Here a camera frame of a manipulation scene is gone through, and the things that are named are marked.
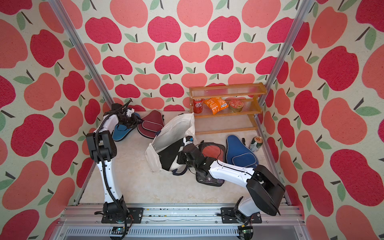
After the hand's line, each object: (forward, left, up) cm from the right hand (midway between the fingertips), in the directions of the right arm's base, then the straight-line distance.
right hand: (177, 156), depth 82 cm
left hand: (+25, +29, -3) cm, 38 cm away
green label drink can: (+15, -47, -3) cm, 49 cm away
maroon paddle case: (+26, +22, -4) cm, 35 cm away
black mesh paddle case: (+12, -21, -10) cm, 26 cm away
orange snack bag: (+37, -21, +7) cm, 43 cm away
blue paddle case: (+9, -36, -8) cm, 38 cm away
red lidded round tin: (+38, -34, +7) cm, 51 cm away
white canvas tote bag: (+15, +4, +1) cm, 16 cm away
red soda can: (+31, -9, +11) cm, 35 cm away
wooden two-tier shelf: (+39, -29, +2) cm, 48 cm away
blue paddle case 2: (+11, +36, +4) cm, 38 cm away
